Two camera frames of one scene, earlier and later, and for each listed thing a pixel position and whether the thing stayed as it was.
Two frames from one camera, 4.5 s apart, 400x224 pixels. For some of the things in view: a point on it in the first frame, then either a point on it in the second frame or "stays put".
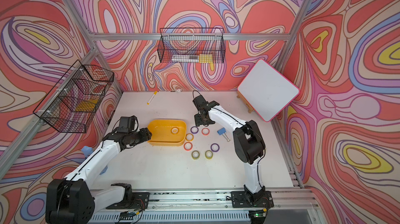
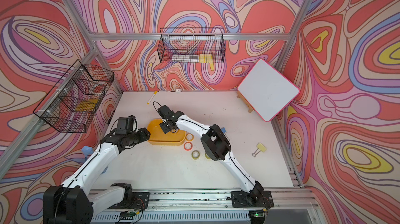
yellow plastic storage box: [167, 132] stays put
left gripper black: [145, 135] stays put
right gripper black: [198, 122] -> [164, 128]
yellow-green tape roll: [195, 154] stays put
